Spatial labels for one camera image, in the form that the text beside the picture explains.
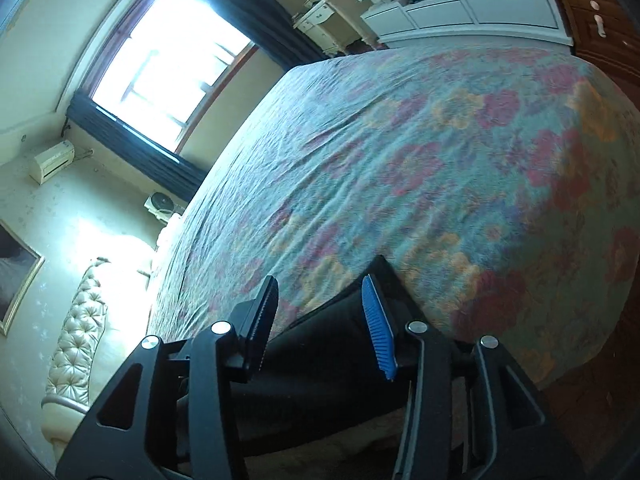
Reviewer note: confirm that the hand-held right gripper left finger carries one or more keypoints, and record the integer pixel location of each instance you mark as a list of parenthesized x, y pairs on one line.
[(257, 330)]

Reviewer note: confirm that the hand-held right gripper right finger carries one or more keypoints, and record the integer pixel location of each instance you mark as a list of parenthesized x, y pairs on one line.
[(377, 325)]

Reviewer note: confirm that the black pants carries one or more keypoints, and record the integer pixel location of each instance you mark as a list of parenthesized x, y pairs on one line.
[(320, 360)]

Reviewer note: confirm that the white round fan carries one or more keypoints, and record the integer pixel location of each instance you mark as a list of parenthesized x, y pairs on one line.
[(162, 205)]

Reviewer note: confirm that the floral bedspread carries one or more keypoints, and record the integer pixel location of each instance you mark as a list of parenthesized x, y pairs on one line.
[(400, 160)]

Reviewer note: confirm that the cream tufted headboard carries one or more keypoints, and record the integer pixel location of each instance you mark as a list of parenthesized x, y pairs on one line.
[(75, 335)]

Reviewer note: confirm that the dark blue curtain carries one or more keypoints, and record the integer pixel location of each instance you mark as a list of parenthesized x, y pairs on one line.
[(260, 5), (140, 145)]

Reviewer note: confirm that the bright window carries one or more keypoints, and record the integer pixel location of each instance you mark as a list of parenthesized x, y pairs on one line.
[(165, 60)]

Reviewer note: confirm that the white vanity table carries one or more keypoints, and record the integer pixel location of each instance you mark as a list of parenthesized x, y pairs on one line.
[(320, 15)]

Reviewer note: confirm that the white television cabinet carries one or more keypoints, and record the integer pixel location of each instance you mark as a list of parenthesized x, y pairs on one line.
[(500, 0)]

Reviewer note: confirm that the brown wooden cabinet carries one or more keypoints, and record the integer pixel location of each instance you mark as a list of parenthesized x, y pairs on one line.
[(595, 20)]

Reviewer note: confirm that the framed wall picture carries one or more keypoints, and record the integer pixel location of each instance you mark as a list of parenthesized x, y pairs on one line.
[(15, 270)]

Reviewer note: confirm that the white wall air conditioner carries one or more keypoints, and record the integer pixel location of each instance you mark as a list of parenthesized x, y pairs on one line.
[(50, 162)]

